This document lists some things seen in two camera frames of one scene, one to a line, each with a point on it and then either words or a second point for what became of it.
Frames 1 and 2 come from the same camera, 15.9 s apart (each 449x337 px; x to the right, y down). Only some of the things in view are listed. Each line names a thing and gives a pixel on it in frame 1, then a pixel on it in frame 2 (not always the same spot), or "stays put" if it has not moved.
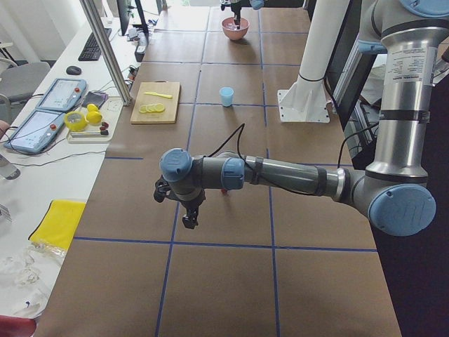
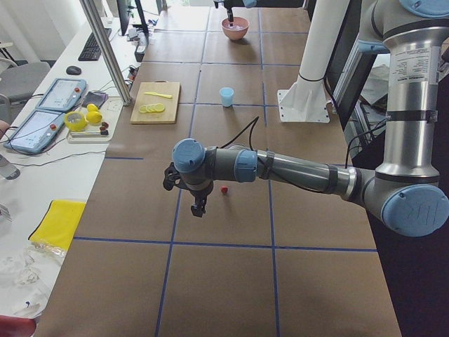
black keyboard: (91, 51) stays put
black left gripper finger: (194, 218) → (203, 207)
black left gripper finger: (187, 220) → (196, 211)
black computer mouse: (74, 70) stays put
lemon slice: (160, 107) stays put
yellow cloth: (58, 225) stays put
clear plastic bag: (28, 270) stays put
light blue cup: (226, 95) stays put
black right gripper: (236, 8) → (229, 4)
